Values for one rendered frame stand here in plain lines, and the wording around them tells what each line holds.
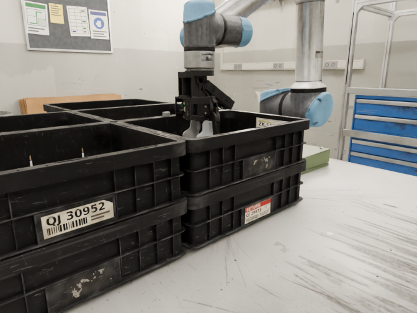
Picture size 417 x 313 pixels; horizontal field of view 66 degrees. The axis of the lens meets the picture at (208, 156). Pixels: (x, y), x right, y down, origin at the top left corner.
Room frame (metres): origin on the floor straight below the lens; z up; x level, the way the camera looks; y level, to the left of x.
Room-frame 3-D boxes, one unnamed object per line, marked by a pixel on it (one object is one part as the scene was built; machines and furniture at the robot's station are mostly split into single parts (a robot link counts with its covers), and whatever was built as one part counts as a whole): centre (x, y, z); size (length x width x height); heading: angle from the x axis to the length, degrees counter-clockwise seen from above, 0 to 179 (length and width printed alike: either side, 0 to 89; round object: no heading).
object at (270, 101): (1.19, -0.25, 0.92); 0.13 x 0.12 x 0.14; 40
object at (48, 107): (1.24, 0.38, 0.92); 0.40 x 0.30 x 0.02; 132
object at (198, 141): (0.79, -0.02, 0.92); 0.40 x 0.30 x 0.02; 132
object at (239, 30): (0.89, -0.04, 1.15); 0.11 x 0.11 x 0.08; 40
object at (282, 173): (0.79, -0.02, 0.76); 0.40 x 0.30 x 0.12; 132
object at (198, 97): (0.80, 0.03, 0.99); 0.09 x 0.08 x 0.12; 127
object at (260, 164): (0.79, -0.02, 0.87); 0.40 x 0.30 x 0.11; 132
